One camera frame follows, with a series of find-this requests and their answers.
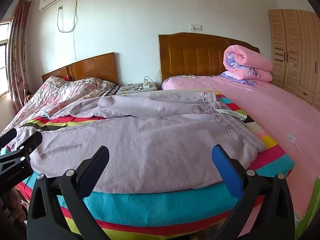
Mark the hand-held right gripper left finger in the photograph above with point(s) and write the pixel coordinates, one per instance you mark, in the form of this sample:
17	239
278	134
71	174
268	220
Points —
97	171

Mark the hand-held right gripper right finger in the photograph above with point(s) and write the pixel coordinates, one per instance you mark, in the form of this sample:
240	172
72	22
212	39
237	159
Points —
228	172

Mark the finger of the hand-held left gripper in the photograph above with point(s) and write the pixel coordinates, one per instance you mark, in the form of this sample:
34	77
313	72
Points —
8	135
31	141

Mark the lilac pants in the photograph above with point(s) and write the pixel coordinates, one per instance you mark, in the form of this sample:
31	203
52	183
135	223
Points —
150	142

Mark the person's left hand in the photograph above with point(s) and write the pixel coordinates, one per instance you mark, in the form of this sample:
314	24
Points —
11	206

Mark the grey pink floral quilt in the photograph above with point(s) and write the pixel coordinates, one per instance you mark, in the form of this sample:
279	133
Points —
62	92

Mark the striped colourful blanket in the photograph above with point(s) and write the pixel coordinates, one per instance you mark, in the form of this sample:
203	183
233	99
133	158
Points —
150	206

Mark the window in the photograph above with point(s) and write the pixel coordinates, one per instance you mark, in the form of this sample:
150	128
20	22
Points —
4	60

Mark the pink bed sheet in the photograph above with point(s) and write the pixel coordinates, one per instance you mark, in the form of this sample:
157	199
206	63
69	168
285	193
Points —
275	110

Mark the red floral curtain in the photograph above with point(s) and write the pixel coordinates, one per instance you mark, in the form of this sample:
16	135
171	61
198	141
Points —
20	55

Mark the floral covered nightstand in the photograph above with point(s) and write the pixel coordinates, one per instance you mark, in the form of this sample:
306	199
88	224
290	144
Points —
127	91

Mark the black eyeglasses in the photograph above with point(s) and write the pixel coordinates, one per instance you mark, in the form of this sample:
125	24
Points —
136	87

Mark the lilac floral cloth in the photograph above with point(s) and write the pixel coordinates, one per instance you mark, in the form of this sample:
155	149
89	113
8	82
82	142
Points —
231	76

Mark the plain wooden headboard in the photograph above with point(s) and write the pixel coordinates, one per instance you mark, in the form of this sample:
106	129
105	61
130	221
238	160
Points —
95	67

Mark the white charger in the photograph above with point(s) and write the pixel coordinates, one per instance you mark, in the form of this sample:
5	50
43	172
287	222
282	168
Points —
146	83

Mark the rolled pink floral quilt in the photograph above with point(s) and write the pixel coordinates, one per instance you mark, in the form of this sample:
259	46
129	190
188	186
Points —
250	60

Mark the padded wooden headboard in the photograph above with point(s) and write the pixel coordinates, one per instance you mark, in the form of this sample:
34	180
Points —
195	55

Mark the light wooden wardrobe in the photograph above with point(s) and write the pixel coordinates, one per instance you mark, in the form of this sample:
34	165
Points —
295	52

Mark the white wall socket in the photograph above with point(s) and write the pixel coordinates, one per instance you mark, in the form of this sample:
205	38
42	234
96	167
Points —
195	26

